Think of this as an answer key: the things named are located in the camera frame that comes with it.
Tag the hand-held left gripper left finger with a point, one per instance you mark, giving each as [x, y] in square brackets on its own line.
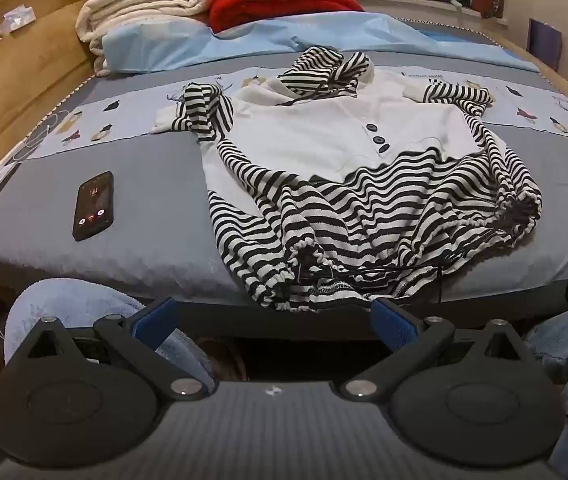
[156, 321]

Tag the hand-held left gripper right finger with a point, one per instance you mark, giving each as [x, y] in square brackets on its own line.
[395, 325]

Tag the black white striped hoodie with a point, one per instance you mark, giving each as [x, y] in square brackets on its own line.
[314, 135]

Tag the black smartphone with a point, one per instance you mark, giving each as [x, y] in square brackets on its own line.
[93, 205]

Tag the grey printed bed sheet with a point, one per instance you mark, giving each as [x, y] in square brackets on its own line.
[139, 185]

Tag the light blue blanket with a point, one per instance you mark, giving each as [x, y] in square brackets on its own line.
[264, 40]

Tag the cream folded blanket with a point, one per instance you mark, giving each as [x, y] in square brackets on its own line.
[139, 5]

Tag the white window sill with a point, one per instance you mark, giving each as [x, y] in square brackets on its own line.
[414, 7]

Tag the tissue pack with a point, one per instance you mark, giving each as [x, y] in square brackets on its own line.
[18, 17]

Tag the red blanket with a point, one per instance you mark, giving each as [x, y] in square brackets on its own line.
[284, 2]

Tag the wooden bed frame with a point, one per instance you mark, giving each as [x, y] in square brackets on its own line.
[14, 70]

